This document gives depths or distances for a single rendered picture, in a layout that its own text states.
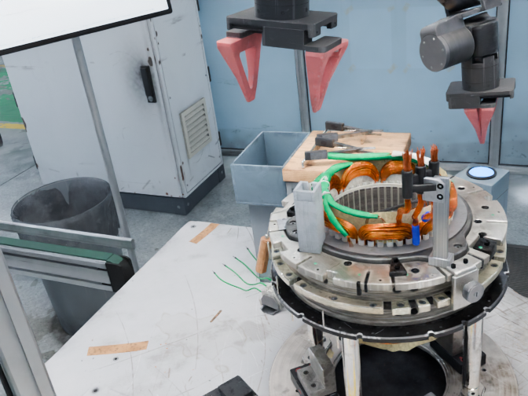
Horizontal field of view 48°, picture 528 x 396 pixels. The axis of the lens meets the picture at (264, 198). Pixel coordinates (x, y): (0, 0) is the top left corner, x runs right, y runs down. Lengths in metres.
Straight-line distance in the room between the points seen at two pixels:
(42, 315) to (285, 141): 1.79
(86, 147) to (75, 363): 2.35
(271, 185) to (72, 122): 2.42
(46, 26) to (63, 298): 1.18
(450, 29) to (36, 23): 1.05
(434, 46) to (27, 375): 0.70
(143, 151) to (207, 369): 2.23
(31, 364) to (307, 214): 0.36
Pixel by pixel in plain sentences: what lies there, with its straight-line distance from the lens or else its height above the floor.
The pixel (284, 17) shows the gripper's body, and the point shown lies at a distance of 0.63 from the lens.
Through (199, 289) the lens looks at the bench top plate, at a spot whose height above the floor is 0.78.
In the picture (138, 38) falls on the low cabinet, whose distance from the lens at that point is 2.99.
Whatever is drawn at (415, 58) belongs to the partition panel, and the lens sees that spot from 3.13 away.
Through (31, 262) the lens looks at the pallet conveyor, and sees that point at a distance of 1.70.
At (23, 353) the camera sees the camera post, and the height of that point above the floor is 1.19.
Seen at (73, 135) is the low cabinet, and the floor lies 0.44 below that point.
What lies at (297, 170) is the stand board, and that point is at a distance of 1.07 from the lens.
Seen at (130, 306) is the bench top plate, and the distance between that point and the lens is 1.30.
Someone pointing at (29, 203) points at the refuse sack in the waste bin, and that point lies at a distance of 2.55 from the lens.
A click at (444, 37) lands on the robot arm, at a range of 0.95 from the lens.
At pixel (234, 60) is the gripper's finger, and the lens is 0.66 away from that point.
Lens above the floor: 1.51
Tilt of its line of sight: 27 degrees down
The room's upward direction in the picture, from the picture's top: 8 degrees counter-clockwise
